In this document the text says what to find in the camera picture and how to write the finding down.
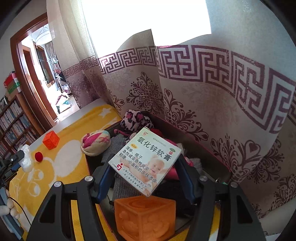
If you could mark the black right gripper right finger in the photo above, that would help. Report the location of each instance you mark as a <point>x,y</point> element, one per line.
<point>237,221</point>

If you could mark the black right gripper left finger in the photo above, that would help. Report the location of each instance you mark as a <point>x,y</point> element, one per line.
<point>54,219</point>

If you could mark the red pompom ball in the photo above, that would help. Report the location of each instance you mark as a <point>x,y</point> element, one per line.
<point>39,156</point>

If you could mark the red-orange toy cube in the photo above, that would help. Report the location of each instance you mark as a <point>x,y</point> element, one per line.
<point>51,140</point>

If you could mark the light orange toy cube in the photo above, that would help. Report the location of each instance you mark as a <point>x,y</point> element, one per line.
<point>145,218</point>

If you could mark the pink floral cloth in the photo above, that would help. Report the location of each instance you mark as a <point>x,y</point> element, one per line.
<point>95,143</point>

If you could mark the white ointment box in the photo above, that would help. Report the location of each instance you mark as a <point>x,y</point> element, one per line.
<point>145,160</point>

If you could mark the pink leopard print cloth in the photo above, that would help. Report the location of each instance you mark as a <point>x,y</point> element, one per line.
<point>133,121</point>

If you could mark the clear plastic bag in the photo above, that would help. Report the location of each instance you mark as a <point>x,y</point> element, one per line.
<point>27,163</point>

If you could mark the wooden bookshelf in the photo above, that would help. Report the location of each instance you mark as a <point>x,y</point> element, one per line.
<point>19,125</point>

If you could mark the yellow white towel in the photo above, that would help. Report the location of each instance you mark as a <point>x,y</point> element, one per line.
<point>64,163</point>

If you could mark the stacked gift boxes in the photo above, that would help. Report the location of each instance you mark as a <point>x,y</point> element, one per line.
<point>12,86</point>

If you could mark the patterned purple curtain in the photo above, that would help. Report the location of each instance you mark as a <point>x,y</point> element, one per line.
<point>223,72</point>

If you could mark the wooden door frame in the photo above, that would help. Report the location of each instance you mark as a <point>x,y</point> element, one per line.
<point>43,114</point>

